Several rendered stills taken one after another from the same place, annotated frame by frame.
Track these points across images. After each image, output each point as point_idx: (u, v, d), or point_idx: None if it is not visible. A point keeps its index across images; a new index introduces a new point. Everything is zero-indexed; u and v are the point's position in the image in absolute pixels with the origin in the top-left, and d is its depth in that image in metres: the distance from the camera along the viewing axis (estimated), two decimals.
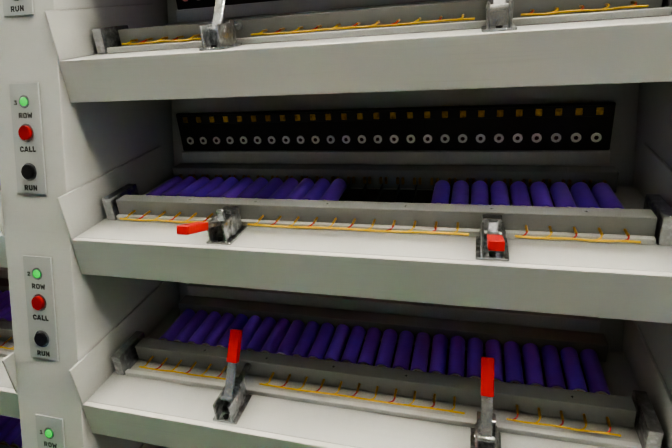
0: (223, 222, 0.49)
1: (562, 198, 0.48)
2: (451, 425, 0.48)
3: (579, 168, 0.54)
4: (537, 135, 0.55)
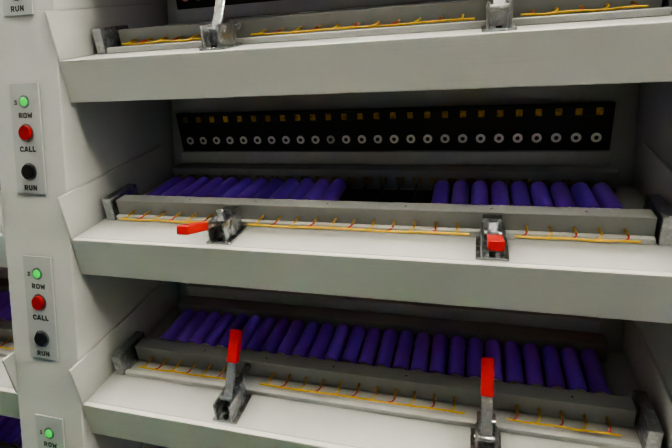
0: (223, 222, 0.49)
1: (562, 198, 0.48)
2: (451, 425, 0.48)
3: (579, 168, 0.54)
4: (537, 135, 0.55)
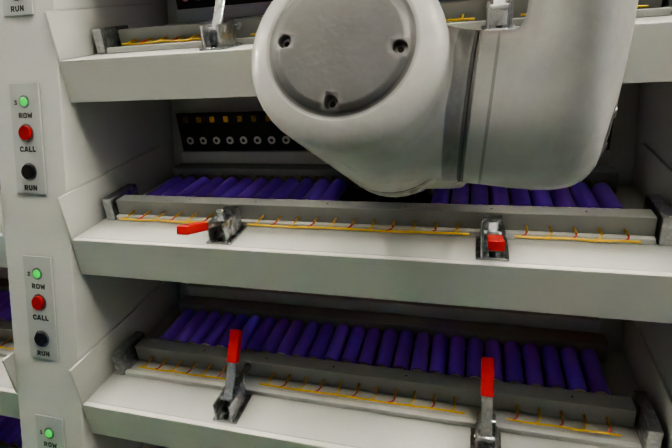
0: (223, 222, 0.49)
1: (562, 198, 0.48)
2: (451, 425, 0.48)
3: None
4: None
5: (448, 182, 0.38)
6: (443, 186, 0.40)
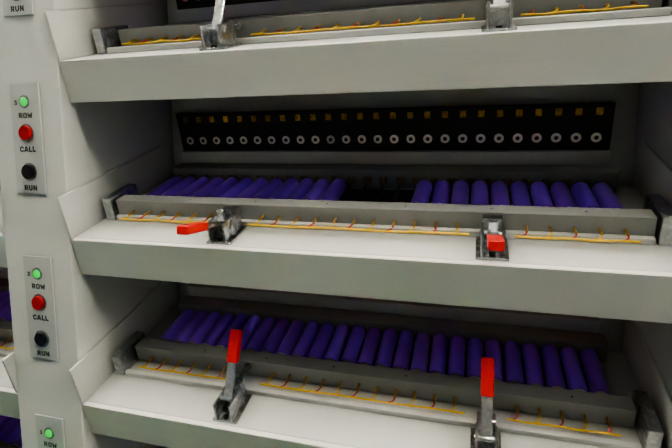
0: (223, 222, 0.49)
1: (562, 198, 0.48)
2: (451, 425, 0.48)
3: (579, 168, 0.54)
4: (537, 135, 0.55)
5: None
6: None
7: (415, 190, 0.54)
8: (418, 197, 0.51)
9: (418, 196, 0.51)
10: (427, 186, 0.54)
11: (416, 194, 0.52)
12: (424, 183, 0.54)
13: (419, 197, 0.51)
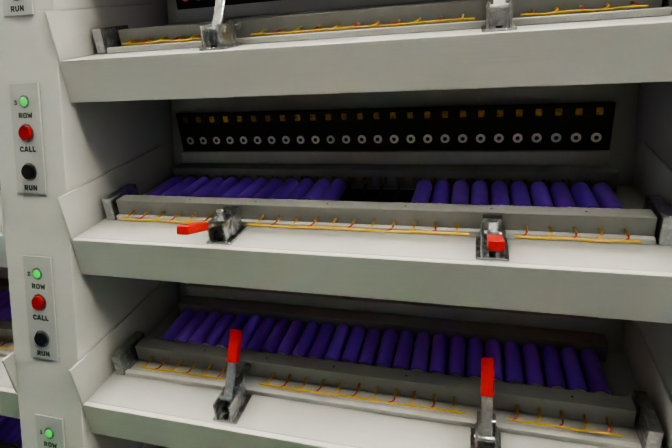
0: (223, 222, 0.49)
1: (562, 198, 0.48)
2: (451, 425, 0.48)
3: (579, 168, 0.54)
4: (537, 135, 0.55)
5: None
6: None
7: (415, 190, 0.54)
8: (418, 197, 0.51)
9: (418, 196, 0.51)
10: (427, 186, 0.54)
11: (416, 194, 0.52)
12: (424, 183, 0.54)
13: (419, 197, 0.51)
